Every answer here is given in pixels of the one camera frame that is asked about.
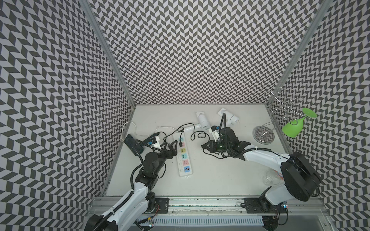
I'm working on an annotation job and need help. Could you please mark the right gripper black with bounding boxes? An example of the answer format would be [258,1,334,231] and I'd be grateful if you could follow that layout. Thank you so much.
[202,139,231,153]

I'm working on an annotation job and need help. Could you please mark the dryer black cord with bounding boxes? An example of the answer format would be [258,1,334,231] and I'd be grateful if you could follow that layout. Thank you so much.
[163,123,211,145]
[202,144,232,160]

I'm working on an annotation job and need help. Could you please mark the white power strip colourful sockets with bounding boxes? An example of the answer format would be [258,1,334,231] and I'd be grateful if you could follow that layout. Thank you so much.
[173,133,193,178]

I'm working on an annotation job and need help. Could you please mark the white blow dryer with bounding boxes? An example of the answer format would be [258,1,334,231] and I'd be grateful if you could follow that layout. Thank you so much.
[184,111,211,132]
[217,108,240,127]

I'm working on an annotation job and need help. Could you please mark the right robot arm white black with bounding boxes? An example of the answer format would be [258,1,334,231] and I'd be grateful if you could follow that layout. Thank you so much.
[201,114,321,212]

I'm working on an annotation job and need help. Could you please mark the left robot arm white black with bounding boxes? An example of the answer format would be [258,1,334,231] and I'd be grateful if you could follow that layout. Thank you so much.
[84,136,178,231]

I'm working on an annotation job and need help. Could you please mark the clear drinking glass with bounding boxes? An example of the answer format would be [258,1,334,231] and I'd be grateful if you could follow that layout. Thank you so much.
[262,170,282,186]

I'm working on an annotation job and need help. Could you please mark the green plastic wine glass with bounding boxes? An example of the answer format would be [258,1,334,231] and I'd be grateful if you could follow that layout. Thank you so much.
[282,108,318,138]

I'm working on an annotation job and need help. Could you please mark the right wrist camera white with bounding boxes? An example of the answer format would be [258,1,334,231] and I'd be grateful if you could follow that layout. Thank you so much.
[209,126,220,142]

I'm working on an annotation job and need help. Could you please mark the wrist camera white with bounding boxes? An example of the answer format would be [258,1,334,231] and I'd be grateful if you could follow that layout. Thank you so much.
[146,136,161,150]
[209,126,220,142]

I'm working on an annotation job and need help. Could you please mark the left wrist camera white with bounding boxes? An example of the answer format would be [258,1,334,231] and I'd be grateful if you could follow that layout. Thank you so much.
[146,136,161,150]

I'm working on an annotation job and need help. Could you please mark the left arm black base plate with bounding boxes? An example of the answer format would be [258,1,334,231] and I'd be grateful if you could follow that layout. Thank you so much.
[148,197,170,214]

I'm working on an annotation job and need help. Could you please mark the white cable at wall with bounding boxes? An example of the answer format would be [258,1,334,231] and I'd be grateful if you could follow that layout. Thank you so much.
[119,120,177,142]

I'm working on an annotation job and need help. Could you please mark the aluminium front rail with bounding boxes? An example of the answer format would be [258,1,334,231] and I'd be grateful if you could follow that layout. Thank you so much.
[89,195,329,217]

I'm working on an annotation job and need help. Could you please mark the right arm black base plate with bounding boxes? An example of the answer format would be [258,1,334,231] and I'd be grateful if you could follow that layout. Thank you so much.
[241,197,288,214]

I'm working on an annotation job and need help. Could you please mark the metal wire glass rack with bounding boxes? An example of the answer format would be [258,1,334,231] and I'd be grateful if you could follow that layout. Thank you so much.
[267,87,303,122]

